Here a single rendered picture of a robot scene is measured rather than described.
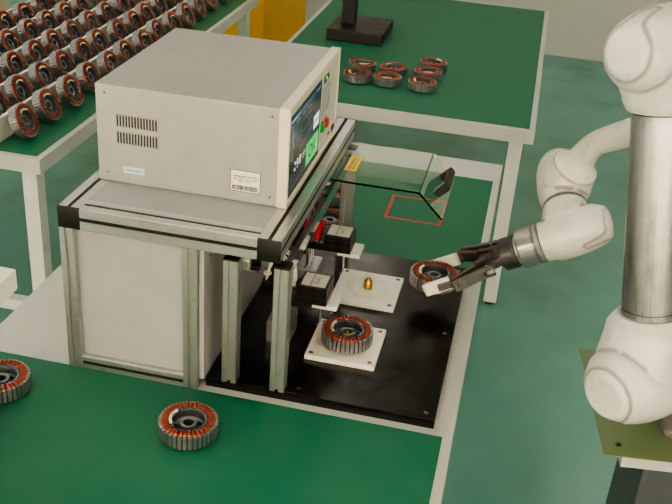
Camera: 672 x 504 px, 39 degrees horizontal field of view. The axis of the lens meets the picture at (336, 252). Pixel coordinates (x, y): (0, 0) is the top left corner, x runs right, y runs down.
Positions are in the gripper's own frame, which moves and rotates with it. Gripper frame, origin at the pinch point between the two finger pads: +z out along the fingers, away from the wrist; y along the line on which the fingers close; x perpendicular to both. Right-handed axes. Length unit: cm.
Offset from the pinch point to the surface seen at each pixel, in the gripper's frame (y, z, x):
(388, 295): -2.0, 11.9, -0.3
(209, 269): -42, 27, 34
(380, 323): -12.8, 12.3, -1.5
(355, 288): -1.4, 18.9, 3.7
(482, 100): 159, 7, -7
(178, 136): -33, 24, 59
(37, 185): 51, 122, 47
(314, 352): -30.6, 21.2, 5.0
